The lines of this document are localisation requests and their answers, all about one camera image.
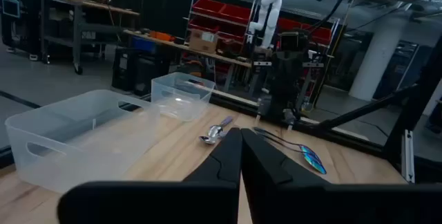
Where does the white column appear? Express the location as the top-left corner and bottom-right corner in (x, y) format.
(348, 19), (410, 102)

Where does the black equipment with screen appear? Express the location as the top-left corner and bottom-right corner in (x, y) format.
(0, 0), (44, 61)

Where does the red storage bin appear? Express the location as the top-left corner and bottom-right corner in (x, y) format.
(192, 0), (227, 17)
(278, 18), (332, 45)
(219, 3), (252, 25)
(188, 16), (220, 33)

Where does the long wooden workbench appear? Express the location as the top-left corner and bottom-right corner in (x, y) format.
(122, 28), (253, 92)

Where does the purple-handled steel spoon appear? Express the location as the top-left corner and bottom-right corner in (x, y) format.
(199, 115), (234, 146)

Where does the black floor cabinet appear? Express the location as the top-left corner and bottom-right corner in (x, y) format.
(112, 47), (170, 95)

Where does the metal wire shelf rack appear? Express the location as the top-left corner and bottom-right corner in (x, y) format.
(182, 0), (258, 80)

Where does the cardboard box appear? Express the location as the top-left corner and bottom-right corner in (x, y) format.
(189, 29), (219, 55)

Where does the blue box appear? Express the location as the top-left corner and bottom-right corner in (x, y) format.
(133, 37), (156, 53)

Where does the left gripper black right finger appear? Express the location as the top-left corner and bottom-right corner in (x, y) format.
(240, 128), (442, 224)

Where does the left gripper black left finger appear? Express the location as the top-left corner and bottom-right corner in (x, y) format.
(57, 127), (242, 224)

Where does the rolling wooden workbench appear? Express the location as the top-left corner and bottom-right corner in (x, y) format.
(36, 0), (141, 75)

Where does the clear plastic bin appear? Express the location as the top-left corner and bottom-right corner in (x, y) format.
(151, 72), (216, 122)

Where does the frosted white plastic bin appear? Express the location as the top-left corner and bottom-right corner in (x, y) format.
(4, 88), (162, 194)

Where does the orange tool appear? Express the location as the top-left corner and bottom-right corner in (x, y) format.
(148, 30), (175, 43)

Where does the iridescent rainbow metal spoon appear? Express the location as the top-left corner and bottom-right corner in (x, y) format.
(253, 127), (323, 165)
(261, 133), (327, 176)

